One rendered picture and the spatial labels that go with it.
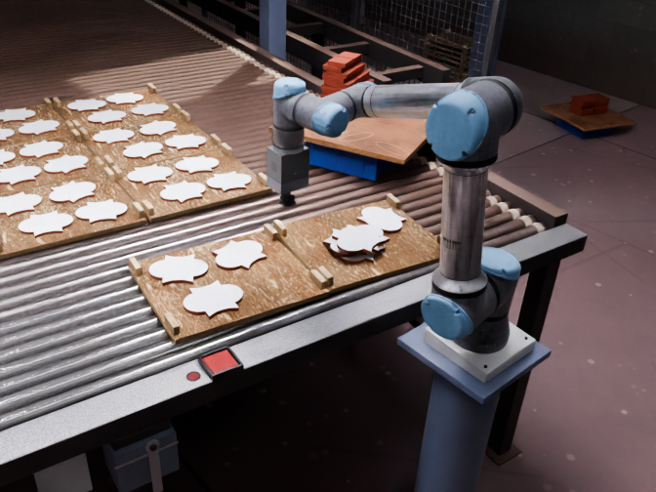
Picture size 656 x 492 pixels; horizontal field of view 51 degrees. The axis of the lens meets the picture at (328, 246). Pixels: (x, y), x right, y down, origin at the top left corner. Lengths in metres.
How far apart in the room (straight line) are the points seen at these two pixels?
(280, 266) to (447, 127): 0.73
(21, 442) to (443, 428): 0.99
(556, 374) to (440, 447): 1.30
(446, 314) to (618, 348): 1.98
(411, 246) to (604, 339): 1.62
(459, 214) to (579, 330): 2.10
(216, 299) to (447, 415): 0.65
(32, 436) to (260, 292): 0.62
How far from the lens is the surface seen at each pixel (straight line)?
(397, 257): 1.90
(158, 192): 2.22
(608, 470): 2.81
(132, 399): 1.51
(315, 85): 3.13
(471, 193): 1.34
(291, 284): 1.77
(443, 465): 1.93
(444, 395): 1.78
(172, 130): 2.65
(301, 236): 1.96
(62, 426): 1.49
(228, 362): 1.55
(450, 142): 1.28
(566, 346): 3.28
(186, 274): 1.79
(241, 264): 1.82
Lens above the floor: 1.95
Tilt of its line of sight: 32 degrees down
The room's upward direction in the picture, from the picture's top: 3 degrees clockwise
